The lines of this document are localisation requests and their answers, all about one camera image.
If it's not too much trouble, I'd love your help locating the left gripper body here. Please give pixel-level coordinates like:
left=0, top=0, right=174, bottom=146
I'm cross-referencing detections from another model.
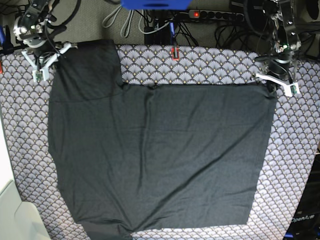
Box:
left=254, top=53, right=293, bottom=83

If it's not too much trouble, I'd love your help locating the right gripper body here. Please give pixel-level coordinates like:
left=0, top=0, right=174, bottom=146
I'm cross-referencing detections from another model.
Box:
left=31, top=41, right=59, bottom=69

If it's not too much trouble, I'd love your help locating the dark grey T-shirt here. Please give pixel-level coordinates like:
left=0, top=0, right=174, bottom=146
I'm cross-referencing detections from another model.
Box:
left=48, top=40, right=277, bottom=240

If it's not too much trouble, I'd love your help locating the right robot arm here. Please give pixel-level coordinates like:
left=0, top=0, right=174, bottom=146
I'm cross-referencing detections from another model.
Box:
left=13, top=0, right=67, bottom=66

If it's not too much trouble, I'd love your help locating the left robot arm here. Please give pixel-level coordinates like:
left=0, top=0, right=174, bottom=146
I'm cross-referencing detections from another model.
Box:
left=243, top=0, right=302, bottom=84

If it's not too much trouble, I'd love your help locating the fan patterned tablecloth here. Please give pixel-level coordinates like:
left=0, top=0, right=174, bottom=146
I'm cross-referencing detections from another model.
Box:
left=0, top=45, right=320, bottom=240

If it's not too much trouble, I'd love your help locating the black power strip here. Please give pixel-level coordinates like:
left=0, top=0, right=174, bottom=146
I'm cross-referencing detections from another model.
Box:
left=187, top=9, right=245, bottom=22

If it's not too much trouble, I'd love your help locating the red clamp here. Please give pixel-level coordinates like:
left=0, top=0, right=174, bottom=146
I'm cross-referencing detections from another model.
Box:
left=171, top=45, right=180, bottom=61

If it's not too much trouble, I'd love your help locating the black OpenArm box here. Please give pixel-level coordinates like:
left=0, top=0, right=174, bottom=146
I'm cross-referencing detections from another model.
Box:
left=284, top=153, right=320, bottom=240

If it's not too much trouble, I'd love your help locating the white plastic bin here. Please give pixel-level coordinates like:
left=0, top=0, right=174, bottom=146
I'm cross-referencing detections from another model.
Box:
left=0, top=180, right=50, bottom=240

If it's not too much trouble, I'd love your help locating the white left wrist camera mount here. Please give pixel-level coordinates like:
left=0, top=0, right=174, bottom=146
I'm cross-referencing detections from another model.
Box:
left=255, top=72, right=301, bottom=97

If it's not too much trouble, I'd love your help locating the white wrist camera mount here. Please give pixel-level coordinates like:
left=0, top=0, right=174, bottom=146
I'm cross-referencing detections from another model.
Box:
left=21, top=42, right=78, bottom=83
left=255, top=72, right=301, bottom=97

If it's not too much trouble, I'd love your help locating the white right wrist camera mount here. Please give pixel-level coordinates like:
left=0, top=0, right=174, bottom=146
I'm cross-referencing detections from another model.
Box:
left=21, top=42, right=78, bottom=83

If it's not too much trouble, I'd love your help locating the grey looped cable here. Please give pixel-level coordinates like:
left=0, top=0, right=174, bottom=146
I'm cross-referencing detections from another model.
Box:
left=101, top=6, right=141, bottom=39

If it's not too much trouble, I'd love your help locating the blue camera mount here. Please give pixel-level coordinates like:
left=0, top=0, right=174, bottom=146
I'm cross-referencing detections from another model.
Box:
left=120, top=0, right=192, bottom=10

